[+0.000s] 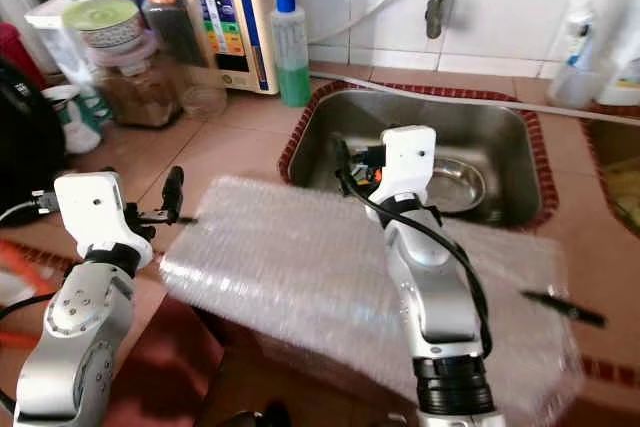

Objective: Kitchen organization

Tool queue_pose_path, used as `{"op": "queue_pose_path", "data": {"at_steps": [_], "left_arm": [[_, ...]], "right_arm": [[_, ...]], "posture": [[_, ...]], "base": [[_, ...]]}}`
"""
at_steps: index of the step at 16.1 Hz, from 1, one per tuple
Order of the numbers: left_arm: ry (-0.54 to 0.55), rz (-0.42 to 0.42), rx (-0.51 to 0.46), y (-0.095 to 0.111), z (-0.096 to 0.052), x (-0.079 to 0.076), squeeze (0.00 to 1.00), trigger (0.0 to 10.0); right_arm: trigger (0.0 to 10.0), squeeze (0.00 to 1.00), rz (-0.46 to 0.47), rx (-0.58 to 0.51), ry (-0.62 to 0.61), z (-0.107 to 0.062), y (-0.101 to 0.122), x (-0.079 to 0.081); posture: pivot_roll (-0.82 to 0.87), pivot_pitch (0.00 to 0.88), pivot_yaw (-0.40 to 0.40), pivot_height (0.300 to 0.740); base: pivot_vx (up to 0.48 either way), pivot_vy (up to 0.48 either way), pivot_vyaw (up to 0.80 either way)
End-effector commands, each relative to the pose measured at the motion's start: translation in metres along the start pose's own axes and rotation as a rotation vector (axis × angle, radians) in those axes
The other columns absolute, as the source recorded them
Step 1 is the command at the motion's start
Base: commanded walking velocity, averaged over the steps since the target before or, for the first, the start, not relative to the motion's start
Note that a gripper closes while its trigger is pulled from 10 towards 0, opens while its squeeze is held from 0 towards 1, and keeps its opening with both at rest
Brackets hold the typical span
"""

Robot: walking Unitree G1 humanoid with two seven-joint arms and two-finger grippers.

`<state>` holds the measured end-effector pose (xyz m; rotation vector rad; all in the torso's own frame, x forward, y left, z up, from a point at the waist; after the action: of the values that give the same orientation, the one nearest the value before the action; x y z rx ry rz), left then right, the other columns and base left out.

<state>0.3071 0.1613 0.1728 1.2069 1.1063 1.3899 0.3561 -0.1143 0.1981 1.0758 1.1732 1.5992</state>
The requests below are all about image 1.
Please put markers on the green soap bottle blue cap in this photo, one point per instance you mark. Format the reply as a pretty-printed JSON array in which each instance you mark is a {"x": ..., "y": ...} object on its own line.
[{"x": 290, "y": 72}]

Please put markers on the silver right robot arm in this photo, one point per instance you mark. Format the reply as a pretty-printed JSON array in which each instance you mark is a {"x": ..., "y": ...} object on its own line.
[{"x": 445, "y": 297}]

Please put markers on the stainless steel sink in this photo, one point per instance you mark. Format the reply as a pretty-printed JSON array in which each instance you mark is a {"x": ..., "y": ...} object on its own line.
[{"x": 510, "y": 147}]

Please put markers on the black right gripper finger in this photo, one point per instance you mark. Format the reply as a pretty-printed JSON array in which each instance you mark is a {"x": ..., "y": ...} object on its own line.
[{"x": 346, "y": 165}]

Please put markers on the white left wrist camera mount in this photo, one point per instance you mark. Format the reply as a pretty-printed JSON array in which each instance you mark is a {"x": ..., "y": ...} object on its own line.
[{"x": 100, "y": 217}]

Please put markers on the beige water ioniser appliance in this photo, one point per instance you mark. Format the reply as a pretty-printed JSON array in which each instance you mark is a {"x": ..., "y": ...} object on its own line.
[{"x": 250, "y": 17}]

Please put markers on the black round appliance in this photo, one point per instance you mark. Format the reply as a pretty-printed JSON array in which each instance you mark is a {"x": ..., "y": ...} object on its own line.
[{"x": 30, "y": 147}]

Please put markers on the black pointed strip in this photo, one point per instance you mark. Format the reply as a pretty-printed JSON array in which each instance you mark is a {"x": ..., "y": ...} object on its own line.
[{"x": 565, "y": 309}]

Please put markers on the white pipe along wall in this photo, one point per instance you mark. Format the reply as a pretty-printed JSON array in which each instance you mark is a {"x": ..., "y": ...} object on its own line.
[{"x": 460, "y": 99}]

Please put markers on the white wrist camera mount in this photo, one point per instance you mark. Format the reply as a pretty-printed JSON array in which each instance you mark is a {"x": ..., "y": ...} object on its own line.
[
  {"x": 100, "y": 217},
  {"x": 408, "y": 162}
]

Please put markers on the white mug with green print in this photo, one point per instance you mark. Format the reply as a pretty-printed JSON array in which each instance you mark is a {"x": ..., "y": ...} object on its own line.
[{"x": 75, "y": 122}]

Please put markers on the clear bubble wrap sheet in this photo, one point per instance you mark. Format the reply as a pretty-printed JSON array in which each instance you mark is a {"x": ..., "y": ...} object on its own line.
[{"x": 290, "y": 287}]

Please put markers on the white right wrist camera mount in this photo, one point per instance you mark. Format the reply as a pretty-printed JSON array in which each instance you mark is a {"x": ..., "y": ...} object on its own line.
[{"x": 408, "y": 162}]

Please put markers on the patterned tin with green lid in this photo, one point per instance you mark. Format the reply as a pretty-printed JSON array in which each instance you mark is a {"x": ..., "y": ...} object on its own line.
[{"x": 103, "y": 25}]

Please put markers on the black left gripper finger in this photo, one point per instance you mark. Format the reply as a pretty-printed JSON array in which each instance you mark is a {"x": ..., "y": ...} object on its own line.
[{"x": 175, "y": 195}]

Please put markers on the brown-filled jar with pink lid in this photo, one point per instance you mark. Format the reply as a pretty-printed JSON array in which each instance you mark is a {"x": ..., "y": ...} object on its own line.
[{"x": 135, "y": 97}]

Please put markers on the glass jar with orange lid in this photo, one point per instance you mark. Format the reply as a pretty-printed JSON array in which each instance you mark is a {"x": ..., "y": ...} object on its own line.
[{"x": 175, "y": 37}]

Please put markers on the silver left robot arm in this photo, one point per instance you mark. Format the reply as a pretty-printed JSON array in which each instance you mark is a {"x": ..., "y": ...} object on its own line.
[{"x": 80, "y": 347}]

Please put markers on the white bottle blue-green label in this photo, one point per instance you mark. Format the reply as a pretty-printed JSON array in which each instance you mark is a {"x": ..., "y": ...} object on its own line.
[{"x": 582, "y": 42}]

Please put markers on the red plastic container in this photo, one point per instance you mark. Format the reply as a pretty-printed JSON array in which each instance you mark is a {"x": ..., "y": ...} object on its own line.
[{"x": 10, "y": 47}]

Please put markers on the round steel plate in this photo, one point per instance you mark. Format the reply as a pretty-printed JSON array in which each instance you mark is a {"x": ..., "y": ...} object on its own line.
[{"x": 458, "y": 187}]

